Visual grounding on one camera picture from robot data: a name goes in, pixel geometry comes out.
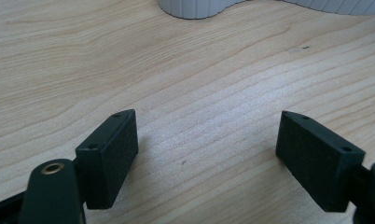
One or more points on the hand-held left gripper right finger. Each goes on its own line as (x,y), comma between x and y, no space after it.
(313,161)

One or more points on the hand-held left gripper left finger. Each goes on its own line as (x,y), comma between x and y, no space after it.
(106,161)

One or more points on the white ribbed container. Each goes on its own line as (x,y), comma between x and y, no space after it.
(191,7)

